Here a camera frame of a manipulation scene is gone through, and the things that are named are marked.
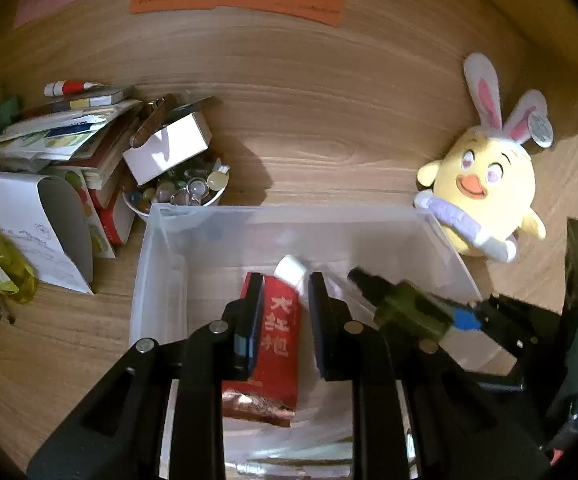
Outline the fruit print packet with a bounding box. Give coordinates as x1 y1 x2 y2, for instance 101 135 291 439
44 166 118 260

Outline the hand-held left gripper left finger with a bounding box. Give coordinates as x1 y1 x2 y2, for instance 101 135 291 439
26 272 264 480

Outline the clear plastic storage box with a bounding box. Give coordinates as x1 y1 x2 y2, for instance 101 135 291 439
130 203 517 480

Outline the white bowl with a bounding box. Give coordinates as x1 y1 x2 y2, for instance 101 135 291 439
121 157 230 221

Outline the small green object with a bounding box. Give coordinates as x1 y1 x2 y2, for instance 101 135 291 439
0 94 24 122

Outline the white printed envelope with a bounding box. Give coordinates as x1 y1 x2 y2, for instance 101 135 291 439
0 100 142 162

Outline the white paper carton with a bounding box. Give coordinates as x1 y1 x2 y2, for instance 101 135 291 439
0 170 94 295

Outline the red foil packet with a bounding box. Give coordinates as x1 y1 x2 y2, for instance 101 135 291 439
221 272 302 428

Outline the yellow green bottle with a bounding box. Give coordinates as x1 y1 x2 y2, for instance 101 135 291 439
0 185 38 306

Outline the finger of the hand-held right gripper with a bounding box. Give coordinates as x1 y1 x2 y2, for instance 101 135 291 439
456 292 567 362
474 360 560 396

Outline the red and white tube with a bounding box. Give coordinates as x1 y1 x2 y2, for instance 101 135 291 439
44 79 107 97

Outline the flat box with yellow labels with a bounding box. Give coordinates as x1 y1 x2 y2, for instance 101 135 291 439
24 87 134 112

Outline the dark green spray bottle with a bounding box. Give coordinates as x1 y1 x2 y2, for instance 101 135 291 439
346 266 457 348

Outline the brown book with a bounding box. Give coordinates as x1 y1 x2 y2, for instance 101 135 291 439
51 110 140 211

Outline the small white cardboard box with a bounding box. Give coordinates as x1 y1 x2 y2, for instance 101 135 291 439
122 111 212 186

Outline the brown leather pouch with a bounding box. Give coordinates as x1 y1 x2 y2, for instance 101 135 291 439
130 93 180 148

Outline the white tube cap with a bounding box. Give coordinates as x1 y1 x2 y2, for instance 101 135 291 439
274 255 310 287

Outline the red book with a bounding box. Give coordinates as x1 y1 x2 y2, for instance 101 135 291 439
90 185 137 247

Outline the yellow chick plush toy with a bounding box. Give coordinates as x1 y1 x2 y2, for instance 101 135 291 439
414 51 554 263

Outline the pile of glass marbles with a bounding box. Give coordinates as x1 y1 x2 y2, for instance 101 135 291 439
126 157 230 207

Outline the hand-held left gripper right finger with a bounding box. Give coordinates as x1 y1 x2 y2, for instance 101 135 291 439
308 271 552 480

